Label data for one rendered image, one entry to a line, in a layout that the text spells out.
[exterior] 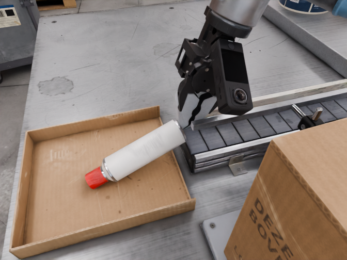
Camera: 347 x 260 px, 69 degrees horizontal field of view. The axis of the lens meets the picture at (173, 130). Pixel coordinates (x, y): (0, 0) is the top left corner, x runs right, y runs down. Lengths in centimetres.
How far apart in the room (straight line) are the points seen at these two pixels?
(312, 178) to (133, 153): 34
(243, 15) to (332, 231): 28
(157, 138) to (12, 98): 196
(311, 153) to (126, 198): 36
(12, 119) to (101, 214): 172
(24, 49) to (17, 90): 33
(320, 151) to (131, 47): 80
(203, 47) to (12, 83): 221
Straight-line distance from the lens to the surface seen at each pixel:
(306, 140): 23
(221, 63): 38
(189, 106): 45
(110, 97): 72
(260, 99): 59
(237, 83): 38
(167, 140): 48
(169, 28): 106
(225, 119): 46
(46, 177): 58
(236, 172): 54
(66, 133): 63
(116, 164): 48
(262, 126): 58
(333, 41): 99
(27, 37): 238
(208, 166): 53
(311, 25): 108
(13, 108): 226
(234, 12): 38
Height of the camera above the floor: 127
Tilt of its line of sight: 47 degrees down
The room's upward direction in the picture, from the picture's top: straight up
